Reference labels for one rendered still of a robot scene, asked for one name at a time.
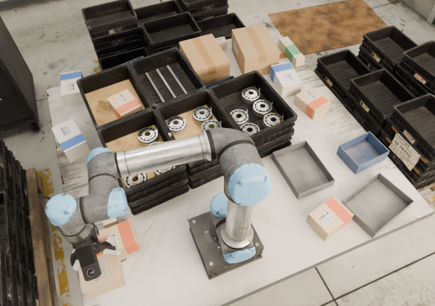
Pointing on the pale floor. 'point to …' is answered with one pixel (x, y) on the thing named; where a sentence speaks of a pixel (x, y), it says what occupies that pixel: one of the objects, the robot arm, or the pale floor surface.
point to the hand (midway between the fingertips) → (99, 263)
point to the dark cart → (15, 86)
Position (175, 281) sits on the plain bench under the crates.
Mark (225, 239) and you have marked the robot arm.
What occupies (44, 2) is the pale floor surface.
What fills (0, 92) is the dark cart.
